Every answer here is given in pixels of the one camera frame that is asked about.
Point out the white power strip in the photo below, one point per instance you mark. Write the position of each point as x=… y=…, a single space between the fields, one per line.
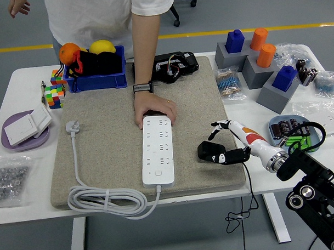
x=156 y=147

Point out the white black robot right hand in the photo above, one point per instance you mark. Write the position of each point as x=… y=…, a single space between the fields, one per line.
x=252 y=141

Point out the black cylinder capacitor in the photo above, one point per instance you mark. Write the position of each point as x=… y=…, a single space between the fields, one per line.
x=303 y=74
x=300 y=64
x=311 y=76

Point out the light blue plate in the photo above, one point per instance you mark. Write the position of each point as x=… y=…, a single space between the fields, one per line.
x=274 y=141

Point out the black office chair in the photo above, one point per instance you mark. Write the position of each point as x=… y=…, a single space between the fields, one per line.
x=176 y=22

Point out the orange cylinder peg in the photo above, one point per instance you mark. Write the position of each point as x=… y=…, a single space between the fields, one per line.
x=266 y=55
x=258 y=38

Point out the small colourful puzzle cube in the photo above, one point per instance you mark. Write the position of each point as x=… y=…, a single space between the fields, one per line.
x=55 y=76

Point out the black plug adapter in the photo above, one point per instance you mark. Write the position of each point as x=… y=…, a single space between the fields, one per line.
x=209 y=149

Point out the metal pen tool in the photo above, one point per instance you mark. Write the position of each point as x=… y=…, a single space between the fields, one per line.
x=43 y=93

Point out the purple plate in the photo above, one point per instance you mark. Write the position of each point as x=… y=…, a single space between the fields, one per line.
x=33 y=143

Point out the person's right hand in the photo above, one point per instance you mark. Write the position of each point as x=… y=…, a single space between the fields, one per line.
x=17 y=5

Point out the person's left hand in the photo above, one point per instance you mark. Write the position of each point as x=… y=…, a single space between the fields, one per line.
x=152 y=102

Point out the dark capacitor with print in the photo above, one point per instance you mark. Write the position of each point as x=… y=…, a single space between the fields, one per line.
x=305 y=131
x=284 y=126
x=275 y=130
x=294 y=131

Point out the bag of blue resistors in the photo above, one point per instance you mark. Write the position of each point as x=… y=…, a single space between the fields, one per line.
x=228 y=83
x=326 y=86

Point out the blue plastic bin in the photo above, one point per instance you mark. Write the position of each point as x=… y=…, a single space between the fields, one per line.
x=99 y=80

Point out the white wall switch panel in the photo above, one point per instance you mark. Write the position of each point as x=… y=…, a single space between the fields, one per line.
x=20 y=130
x=41 y=117

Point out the black wristwatch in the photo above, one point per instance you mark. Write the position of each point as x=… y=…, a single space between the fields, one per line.
x=142 y=88

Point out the grey cube block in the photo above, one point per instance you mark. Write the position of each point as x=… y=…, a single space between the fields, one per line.
x=270 y=99
x=225 y=60
x=254 y=75
x=246 y=49

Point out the grey-brown mat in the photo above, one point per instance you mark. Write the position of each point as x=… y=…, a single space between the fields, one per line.
x=106 y=127

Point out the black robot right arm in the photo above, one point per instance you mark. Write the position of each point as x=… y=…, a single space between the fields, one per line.
x=308 y=164

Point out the white table leg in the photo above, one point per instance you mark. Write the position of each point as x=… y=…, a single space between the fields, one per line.
x=277 y=222
x=77 y=237

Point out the person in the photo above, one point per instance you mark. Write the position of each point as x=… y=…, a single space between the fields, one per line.
x=97 y=17

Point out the clear plastic bag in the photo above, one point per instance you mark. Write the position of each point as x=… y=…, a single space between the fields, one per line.
x=303 y=109

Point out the person's left forearm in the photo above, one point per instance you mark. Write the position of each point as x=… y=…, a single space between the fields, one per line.
x=145 y=49

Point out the blue square peg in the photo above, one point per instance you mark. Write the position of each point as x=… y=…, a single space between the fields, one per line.
x=234 y=41
x=283 y=79

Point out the clear bag of small parts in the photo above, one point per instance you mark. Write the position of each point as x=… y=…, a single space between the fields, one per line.
x=288 y=53

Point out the green cylinder pile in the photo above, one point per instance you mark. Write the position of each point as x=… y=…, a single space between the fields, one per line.
x=295 y=140

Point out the clear bag of metal nuts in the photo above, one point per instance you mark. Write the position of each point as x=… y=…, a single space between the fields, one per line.
x=9 y=180

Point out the yellow lemon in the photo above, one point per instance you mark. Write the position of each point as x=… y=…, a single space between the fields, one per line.
x=102 y=46

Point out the white socket panel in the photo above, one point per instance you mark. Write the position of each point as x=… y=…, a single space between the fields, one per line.
x=330 y=123

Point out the orange fruit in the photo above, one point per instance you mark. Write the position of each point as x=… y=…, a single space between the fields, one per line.
x=67 y=53

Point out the large colourful puzzle cube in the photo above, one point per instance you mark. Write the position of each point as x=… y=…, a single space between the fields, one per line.
x=55 y=97

